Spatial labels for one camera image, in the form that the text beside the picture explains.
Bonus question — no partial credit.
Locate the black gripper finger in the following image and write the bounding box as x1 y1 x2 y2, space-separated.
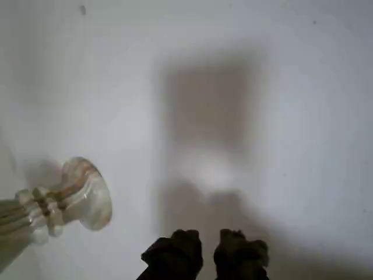
136 229 203 280
213 228 270 280

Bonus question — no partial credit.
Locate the beige marble vase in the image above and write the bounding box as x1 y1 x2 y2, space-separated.
0 156 114 280

